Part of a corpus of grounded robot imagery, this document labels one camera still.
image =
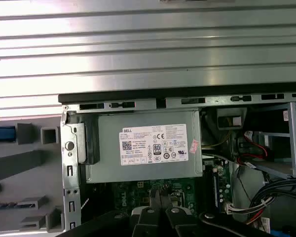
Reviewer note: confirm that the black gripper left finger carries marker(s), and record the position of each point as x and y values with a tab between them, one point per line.
143	222

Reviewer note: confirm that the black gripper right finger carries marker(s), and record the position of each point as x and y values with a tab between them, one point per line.
180	222

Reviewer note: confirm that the CPU socket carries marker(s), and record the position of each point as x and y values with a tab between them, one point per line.
178	198

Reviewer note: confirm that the green motherboard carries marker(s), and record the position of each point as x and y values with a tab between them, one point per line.
138	195

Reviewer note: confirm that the RAM stick with blue label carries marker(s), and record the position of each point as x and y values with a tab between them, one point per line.
215	190

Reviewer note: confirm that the grey power supply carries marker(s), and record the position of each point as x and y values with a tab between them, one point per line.
108	172

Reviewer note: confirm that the black PC case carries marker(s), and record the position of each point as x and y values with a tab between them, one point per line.
113	98

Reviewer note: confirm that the grey parts rack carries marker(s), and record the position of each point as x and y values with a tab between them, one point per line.
27	158

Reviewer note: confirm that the metal drive cage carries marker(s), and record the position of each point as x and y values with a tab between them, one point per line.
293	133

